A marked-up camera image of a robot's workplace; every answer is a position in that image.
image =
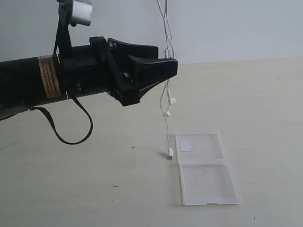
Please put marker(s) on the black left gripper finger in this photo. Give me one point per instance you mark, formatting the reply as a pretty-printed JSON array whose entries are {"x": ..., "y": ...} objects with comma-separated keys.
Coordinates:
[
  {"x": 139, "y": 75},
  {"x": 119, "y": 50}
]

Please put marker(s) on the clear plastic hinged case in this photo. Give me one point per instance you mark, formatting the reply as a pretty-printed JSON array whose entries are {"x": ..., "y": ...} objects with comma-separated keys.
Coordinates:
[{"x": 206, "y": 176}]

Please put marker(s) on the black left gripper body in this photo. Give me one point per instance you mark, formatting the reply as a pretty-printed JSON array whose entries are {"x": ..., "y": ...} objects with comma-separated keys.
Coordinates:
[{"x": 94, "y": 68}]

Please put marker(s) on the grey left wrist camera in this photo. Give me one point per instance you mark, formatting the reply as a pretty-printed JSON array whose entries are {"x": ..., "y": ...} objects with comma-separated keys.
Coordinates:
[{"x": 75, "y": 12}]

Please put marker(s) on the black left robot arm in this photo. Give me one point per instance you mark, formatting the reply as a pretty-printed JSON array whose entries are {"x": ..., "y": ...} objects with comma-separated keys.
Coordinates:
[{"x": 28, "y": 83}]

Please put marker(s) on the white sticker in case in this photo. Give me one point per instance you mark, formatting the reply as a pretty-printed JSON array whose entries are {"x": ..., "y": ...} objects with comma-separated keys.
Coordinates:
[{"x": 185, "y": 146}]

